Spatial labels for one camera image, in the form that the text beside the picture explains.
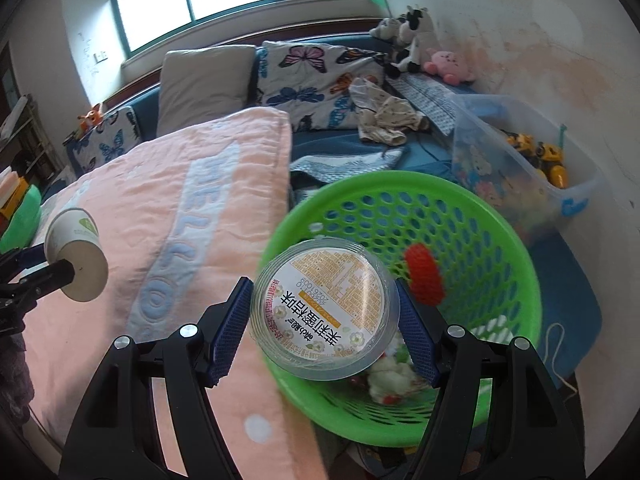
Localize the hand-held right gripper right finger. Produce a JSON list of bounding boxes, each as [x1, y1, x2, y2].
[[394, 280, 586, 480]]

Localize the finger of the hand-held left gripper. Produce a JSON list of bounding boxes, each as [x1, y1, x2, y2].
[[0, 242, 49, 274], [0, 259, 77, 314]]

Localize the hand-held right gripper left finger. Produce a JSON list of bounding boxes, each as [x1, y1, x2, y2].
[[59, 276, 254, 480]]

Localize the white paper cup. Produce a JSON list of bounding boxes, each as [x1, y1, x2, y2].
[[44, 207, 110, 302]]

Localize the clear plastic cup labelled lid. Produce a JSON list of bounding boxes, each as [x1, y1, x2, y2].
[[250, 237, 401, 381]]

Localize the green plastic basket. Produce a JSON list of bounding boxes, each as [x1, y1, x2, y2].
[[256, 170, 543, 448]]

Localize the green plush toy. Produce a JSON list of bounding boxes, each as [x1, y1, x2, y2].
[[0, 184, 43, 256]]

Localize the crumpled white red wrapper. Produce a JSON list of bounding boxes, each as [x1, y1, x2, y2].
[[367, 345, 431, 406]]

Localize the yellow and pink object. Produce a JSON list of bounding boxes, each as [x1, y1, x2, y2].
[[0, 170, 31, 226]]

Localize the pink blanket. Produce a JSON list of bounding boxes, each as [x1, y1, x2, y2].
[[20, 109, 331, 480]]

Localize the dark wooden shelf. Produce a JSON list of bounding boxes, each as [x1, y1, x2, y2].
[[0, 42, 56, 181]]

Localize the small butterfly cushion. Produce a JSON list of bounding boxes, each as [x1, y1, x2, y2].
[[67, 105, 143, 173]]

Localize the orange fox toy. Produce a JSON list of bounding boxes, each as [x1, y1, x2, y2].
[[77, 102, 105, 133]]

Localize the clear plastic storage box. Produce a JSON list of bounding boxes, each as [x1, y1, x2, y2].
[[447, 92, 606, 241]]

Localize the grey blue patterned cloth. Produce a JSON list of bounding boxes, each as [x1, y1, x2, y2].
[[290, 147, 406, 186]]

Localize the patterned beige clothes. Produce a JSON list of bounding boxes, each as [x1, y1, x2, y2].
[[348, 79, 431, 147]]

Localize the beige pillow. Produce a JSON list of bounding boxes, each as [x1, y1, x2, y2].
[[157, 45, 257, 138]]

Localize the butterfly print pillow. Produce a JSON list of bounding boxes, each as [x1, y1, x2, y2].
[[255, 41, 388, 133]]

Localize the pink plush toy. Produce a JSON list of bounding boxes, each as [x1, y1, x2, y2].
[[424, 49, 477, 86]]

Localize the cow plush toy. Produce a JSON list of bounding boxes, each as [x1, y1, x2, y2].
[[390, 5, 437, 78]]

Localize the grey plush toy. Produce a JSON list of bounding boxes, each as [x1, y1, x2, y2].
[[370, 17, 403, 41]]

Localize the white cord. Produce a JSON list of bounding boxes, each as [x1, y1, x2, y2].
[[545, 322, 576, 391]]

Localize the brown wooden rail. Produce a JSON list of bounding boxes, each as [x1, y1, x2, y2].
[[105, 17, 401, 107]]

